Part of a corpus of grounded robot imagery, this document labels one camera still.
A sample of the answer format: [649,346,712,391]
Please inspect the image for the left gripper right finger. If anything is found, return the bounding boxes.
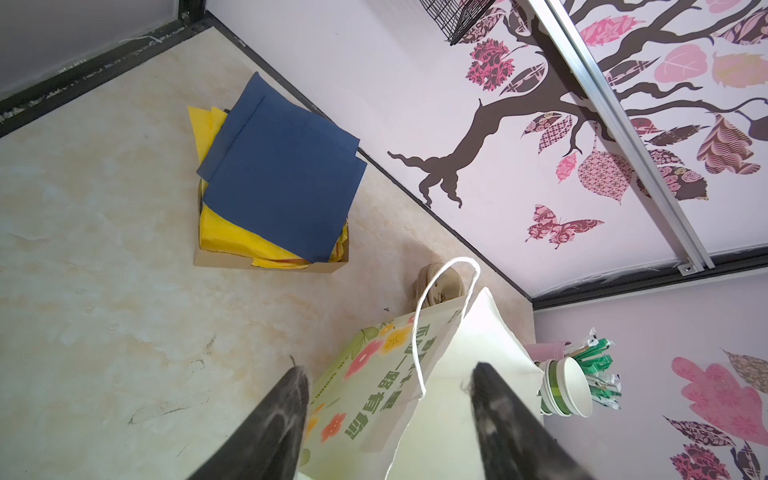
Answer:
[470,362,592,480]

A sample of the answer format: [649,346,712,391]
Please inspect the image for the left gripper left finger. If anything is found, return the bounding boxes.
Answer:
[190,365,309,480]

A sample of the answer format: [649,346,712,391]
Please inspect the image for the white illustrated paper bag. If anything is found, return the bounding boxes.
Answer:
[297,285,543,479]

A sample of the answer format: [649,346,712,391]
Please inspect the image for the stack of paper cups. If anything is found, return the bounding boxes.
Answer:
[537,358,593,418]

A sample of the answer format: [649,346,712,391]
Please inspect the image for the pink straw holder cup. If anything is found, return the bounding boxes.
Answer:
[524,341,569,362]

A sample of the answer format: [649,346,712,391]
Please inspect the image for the bundle of wrapped straws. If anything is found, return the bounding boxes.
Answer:
[564,328,622,411]

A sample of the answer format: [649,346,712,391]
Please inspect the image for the stack of pulp cup carriers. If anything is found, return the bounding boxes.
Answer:
[413,263,466,309]

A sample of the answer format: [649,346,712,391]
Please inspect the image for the yellow napkins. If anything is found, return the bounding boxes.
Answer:
[188,107,349,273]

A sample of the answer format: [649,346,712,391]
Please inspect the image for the dark blue napkins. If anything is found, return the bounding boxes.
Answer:
[197,74,366,263]

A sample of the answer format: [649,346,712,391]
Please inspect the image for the aluminium rail back wall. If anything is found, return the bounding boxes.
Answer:
[530,0,715,276]

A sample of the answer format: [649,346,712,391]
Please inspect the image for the black wire basket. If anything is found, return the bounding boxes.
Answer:
[419,0,494,46]

